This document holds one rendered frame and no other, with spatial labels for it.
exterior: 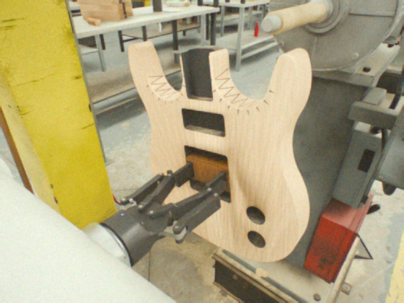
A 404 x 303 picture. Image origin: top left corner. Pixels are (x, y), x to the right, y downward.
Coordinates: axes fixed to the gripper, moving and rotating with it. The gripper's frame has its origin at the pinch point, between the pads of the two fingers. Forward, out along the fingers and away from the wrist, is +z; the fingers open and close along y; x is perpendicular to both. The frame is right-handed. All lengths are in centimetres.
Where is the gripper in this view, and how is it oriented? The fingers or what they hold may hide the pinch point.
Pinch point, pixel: (205, 174)
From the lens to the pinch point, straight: 51.2
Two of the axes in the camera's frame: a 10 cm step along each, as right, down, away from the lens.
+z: 6.3, -4.3, 6.5
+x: -1.2, -8.8, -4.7
